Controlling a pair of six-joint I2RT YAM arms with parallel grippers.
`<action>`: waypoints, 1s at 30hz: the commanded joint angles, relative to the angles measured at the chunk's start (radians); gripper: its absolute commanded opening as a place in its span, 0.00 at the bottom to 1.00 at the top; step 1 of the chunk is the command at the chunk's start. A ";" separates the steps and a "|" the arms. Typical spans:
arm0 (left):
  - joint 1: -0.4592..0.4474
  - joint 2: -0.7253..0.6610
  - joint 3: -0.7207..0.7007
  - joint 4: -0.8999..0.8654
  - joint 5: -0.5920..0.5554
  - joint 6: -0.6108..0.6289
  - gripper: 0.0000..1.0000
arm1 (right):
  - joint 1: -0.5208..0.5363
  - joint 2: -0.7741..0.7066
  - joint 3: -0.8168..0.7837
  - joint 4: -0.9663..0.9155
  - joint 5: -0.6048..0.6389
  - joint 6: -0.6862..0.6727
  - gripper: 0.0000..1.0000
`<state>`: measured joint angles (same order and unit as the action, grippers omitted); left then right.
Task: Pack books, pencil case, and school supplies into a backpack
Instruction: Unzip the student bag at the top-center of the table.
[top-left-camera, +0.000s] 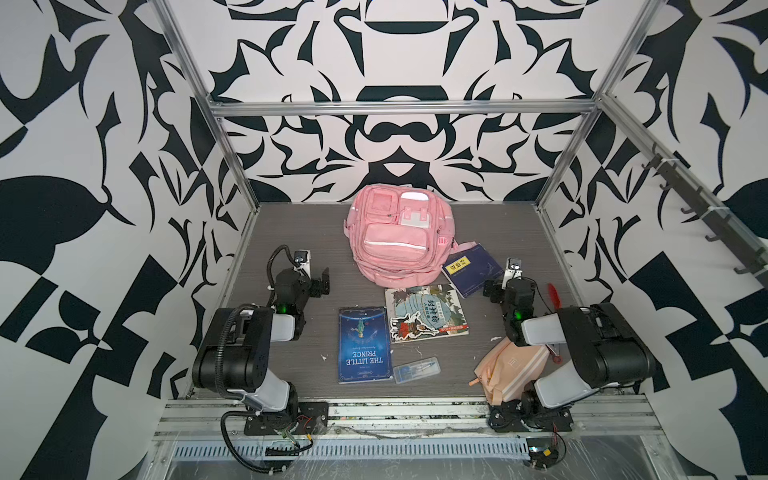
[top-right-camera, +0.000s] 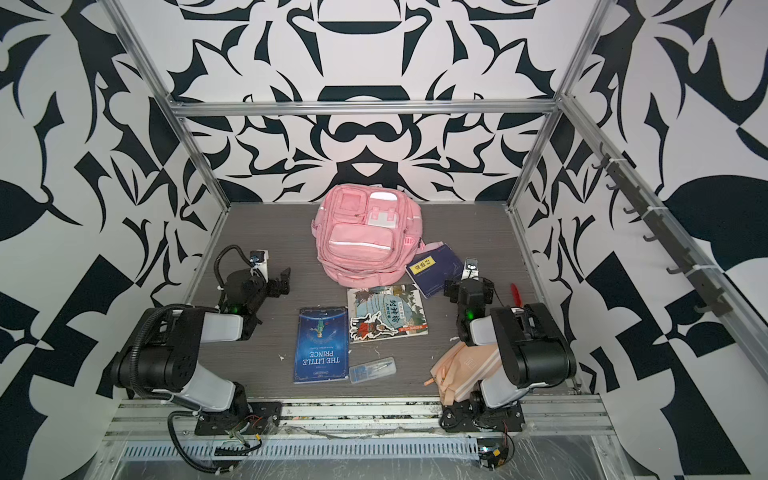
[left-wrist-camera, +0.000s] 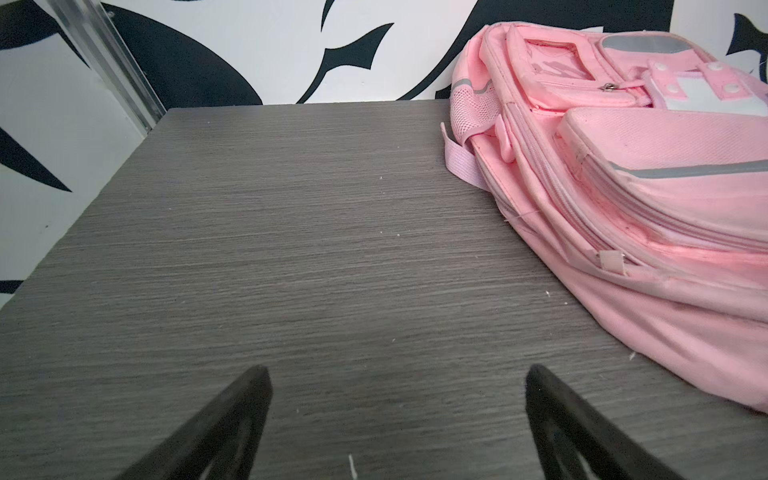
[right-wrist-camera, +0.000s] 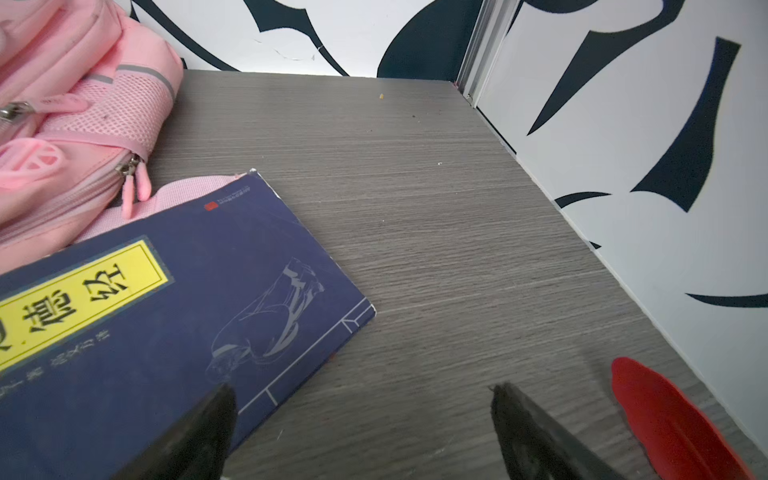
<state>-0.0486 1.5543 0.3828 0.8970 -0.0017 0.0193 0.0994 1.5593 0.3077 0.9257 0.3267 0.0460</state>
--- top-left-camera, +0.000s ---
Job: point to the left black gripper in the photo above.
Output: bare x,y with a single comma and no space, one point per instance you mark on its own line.
321,285

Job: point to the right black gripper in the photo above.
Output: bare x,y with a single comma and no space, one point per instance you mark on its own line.
492,288

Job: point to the blue Little Prince book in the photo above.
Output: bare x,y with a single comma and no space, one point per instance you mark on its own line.
364,353

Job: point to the pink school backpack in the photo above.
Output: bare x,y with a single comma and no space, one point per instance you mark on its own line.
401,237

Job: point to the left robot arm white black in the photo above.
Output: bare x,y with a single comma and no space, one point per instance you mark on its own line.
233,360

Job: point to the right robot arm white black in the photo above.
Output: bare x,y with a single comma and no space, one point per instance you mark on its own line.
599,348

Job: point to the peach pink pencil case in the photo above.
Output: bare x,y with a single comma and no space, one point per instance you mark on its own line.
507,369

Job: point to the clear plastic ruler case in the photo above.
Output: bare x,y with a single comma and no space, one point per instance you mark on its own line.
417,370

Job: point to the dark navy notebook yellow label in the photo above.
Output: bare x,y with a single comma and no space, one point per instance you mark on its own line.
468,267

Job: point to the red pen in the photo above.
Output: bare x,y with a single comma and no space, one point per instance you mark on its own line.
556,304

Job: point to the illustrated comic book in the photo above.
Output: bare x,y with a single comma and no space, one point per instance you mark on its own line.
424,313

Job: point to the small circuit board front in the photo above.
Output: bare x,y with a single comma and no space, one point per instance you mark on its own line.
543,457

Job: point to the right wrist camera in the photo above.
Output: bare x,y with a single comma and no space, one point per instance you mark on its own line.
513,269

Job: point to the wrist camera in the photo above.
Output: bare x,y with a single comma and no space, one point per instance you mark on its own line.
302,259
513,269

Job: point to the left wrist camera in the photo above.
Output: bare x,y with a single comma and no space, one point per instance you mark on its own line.
302,259

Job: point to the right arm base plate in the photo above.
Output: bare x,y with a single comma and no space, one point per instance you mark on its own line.
519,416

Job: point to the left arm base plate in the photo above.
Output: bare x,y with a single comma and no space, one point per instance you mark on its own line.
304,417

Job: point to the aluminium frame crossbar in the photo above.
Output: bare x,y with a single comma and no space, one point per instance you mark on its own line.
405,107

